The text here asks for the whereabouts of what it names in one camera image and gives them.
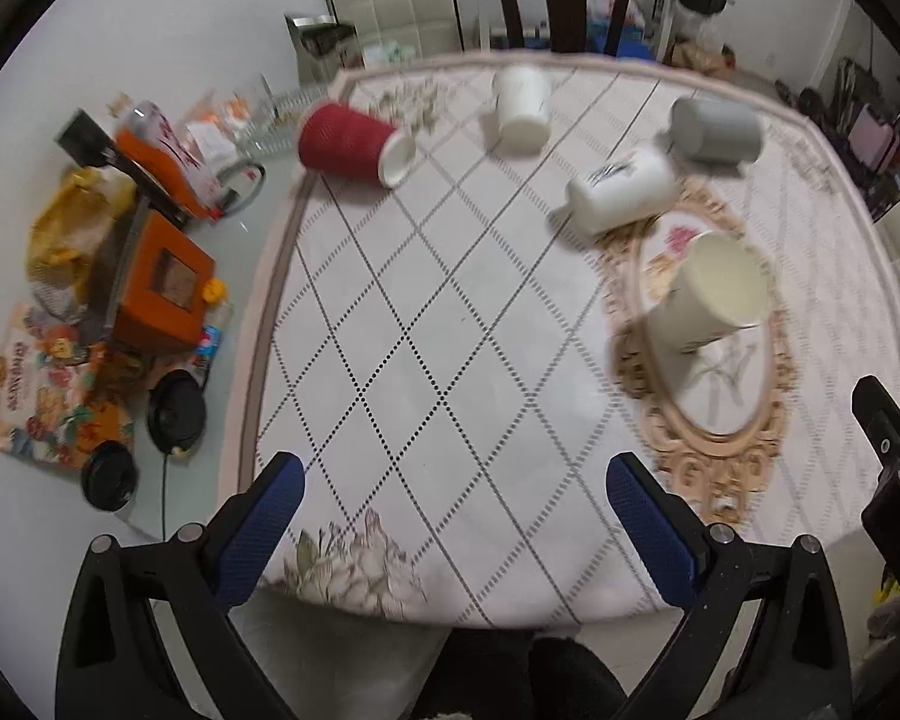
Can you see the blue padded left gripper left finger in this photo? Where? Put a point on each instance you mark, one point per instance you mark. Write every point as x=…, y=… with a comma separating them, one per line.
x=245, y=532

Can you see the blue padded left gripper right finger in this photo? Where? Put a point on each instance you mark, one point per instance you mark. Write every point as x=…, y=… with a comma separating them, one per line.
x=663, y=529

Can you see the white paper cup red logo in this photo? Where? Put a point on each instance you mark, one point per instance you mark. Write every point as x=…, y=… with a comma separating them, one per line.
x=720, y=288

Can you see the white calligraphy paper cup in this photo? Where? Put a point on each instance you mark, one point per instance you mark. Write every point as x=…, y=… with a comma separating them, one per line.
x=633, y=187

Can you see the red ribbed paper cup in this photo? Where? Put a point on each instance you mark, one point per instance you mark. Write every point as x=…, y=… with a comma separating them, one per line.
x=340, y=141

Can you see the grey plastic cup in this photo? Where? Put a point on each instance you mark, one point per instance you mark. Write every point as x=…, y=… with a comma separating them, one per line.
x=716, y=131

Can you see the white floral paper cup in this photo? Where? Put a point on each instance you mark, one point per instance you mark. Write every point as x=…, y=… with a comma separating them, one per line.
x=523, y=114

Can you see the black round lid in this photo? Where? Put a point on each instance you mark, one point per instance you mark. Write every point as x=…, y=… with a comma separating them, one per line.
x=108, y=480

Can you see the orange cardboard box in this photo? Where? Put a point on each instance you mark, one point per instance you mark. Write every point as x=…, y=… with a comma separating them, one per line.
x=157, y=304

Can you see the colourful snack packet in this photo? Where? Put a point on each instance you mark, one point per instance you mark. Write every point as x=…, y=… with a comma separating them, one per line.
x=57, y=405

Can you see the patterned floral table mat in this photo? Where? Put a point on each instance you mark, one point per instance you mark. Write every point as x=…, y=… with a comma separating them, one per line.
x=455, y=363

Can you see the yellow plastic bag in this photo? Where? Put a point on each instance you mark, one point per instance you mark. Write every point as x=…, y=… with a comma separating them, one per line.
x=67, y=238

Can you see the glass ashtray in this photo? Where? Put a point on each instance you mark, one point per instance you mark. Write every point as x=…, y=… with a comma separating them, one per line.
x=273, y=119

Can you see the orange drink bottle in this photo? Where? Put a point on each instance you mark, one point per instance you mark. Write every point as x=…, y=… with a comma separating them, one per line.
x=145, y=136

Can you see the black cylinder bottle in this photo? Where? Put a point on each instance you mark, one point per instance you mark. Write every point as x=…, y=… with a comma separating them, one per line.
x=88, y=145

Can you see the pink suitcase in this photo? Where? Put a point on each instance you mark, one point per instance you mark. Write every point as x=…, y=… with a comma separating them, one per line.
x=872, y=141

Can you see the steel pedal trash bin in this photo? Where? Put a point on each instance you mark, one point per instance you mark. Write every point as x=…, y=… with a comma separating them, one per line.
x=323, y=47

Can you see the green white plastic bag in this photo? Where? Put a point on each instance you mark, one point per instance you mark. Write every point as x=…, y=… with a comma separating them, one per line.
x=387, y=54

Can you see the cardboard box with bag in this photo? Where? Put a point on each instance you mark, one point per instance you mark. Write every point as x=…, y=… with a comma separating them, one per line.
x=698, y=45

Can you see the black round puck with cable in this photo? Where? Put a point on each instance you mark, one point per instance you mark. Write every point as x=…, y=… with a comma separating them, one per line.
x=176, y=422

